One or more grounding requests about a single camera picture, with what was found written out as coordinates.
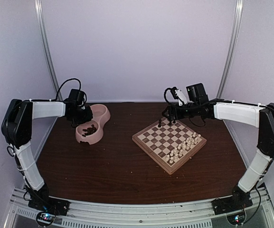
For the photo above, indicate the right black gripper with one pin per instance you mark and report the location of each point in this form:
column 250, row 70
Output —
column 172, row 110

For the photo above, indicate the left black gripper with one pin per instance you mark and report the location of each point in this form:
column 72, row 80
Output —
column 89, row 117

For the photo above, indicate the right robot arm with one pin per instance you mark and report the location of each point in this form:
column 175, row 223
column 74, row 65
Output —
column 197, row 103

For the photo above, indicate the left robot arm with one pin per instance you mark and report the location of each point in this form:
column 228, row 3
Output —
column 17, row 129

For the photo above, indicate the pile of dark chess pieces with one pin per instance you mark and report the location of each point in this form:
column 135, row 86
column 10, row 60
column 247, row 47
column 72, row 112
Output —
column 89, row 131

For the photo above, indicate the wooden chess board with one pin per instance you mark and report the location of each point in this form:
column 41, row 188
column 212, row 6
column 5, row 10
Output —
column 158, row 142

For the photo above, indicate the white chess pieces group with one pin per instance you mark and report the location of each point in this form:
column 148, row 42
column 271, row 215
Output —
column 184, row 150

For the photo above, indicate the left circuit board with LEDs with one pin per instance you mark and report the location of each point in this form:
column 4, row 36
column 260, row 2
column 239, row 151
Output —
column 44, row 217

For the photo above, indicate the circuit board with leds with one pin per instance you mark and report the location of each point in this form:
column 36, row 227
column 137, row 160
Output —
column 236, row 219
column 44, row 217

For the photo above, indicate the right circuit board with LEDs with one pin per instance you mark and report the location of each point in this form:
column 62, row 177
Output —
column 236, row 219

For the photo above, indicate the pink double pet bowl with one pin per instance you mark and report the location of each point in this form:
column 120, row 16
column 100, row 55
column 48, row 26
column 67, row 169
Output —
column 101, row 116

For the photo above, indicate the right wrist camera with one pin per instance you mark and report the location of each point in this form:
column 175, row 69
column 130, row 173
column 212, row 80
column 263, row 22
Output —
column 179, row 95

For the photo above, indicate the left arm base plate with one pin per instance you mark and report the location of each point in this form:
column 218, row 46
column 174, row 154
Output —
column 54, row 206

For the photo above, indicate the front aluminium rail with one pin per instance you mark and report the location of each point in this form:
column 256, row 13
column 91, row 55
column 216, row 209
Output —
column 194, row 214

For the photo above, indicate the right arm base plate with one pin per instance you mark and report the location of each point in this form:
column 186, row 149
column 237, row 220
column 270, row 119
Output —
column 226, row 205

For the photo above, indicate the left aluminium frame post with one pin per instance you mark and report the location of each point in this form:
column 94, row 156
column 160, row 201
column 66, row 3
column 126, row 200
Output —
column 48, row 57

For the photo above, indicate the aluminium frame post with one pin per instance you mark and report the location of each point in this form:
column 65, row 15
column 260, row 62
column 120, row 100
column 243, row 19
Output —
column 48, row 57
column 232, row 45

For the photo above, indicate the right aluminium frame post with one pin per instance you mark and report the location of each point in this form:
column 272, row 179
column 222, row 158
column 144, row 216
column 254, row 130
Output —
column 232, row 45

